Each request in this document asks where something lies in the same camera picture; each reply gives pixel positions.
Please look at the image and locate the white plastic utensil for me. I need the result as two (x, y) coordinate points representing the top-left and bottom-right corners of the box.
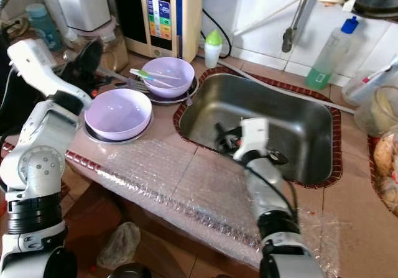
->
(146, 72), (181, 88)

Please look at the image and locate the green tipped plastic utensil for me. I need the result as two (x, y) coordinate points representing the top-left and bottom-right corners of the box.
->
(129, 68), (166, 80)

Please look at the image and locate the small white green-capped bottle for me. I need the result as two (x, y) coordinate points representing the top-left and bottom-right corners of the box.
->
(203, 29), (223, 68)

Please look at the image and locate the white drain hose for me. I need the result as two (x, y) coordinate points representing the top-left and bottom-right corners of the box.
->
(224, 63), (355, 114)

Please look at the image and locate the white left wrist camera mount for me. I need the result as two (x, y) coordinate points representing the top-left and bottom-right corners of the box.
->
(7, 39), (91, 108)

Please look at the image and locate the beige water ionizer appliance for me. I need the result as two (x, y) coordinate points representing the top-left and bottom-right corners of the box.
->
(140, 0), (205, 62)

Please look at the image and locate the crumpled grey plastic bag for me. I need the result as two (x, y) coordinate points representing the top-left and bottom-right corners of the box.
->
(96, 222), (141, 271)

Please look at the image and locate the black appliance power cable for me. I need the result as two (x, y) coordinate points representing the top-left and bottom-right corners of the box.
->
(202, 9), (231, 60)

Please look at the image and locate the grey metal hanging handle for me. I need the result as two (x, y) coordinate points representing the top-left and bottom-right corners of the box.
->
(282, 0), (315, 53)

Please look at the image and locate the white blue tube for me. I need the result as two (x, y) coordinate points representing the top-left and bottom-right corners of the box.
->
(358, 57), (398, 90)

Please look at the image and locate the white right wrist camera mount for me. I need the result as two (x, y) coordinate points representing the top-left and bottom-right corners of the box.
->
(239, 118), (269, 157)

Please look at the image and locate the clear bubble wrap sheet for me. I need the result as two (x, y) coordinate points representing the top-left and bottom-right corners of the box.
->
(78, 142), (343, 277)

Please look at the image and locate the stainless steel sink basin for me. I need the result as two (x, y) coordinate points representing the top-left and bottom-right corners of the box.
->
(177, 73), (335, 185)

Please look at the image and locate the purple plastic bowl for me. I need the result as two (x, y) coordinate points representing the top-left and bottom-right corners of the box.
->
(142, 57), (197, 100)
(84, 88), (154, 142)

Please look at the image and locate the teal plastic bottle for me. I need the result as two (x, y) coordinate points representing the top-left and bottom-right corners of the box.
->
(25, 3), (64, 50)

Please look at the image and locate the clear plastic container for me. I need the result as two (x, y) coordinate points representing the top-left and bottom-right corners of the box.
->
(342, 67), (398, 108)

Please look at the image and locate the white countertop appliance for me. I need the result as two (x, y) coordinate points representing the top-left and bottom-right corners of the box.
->
(50, 0), (114, 34)

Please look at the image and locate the blue-capped green soap bottle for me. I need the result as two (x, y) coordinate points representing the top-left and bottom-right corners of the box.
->
(305, 16), (360, 91)

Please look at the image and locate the plastic bag brown food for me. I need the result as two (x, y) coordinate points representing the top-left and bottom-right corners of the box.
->
(373, 129), (398, 179)
(378, 177), (398, 216)

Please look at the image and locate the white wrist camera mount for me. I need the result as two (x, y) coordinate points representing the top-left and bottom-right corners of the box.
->
(7, 39), (91, 108)
(239, 118), (269, 157)

